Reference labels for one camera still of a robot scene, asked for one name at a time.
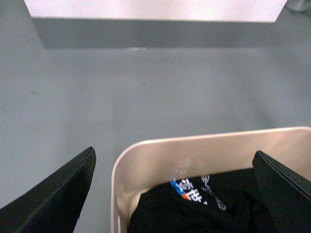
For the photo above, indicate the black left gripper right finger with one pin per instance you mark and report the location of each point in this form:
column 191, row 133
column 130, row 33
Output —
column 286, row 194

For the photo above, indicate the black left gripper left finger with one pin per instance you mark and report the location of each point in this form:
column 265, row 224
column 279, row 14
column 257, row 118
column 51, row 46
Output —
column 54, row 205

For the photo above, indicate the black printed t-shirt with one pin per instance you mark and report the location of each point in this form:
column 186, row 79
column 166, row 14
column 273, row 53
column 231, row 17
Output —
column 228, row 202

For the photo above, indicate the beige plastic laundry hamper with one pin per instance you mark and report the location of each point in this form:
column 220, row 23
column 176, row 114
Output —
column 148, row 163

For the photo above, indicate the white pillar with grey base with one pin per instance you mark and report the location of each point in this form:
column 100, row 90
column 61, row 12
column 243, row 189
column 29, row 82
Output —
column 143, row 24

